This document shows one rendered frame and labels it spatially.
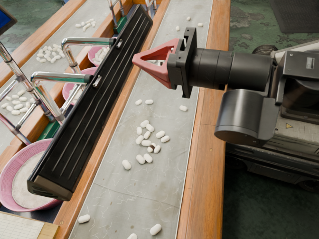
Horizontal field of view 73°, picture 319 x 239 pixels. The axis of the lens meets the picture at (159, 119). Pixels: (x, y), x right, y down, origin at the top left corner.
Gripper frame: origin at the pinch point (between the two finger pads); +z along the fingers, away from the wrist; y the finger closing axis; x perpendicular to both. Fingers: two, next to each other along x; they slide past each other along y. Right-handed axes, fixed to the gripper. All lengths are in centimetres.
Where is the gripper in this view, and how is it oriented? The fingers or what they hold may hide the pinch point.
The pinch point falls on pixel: (137, 59)
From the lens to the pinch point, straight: 37.2
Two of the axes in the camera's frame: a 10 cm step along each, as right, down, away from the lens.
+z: -9.4, -2.0, 2.7
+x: 2.8, -9.1, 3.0
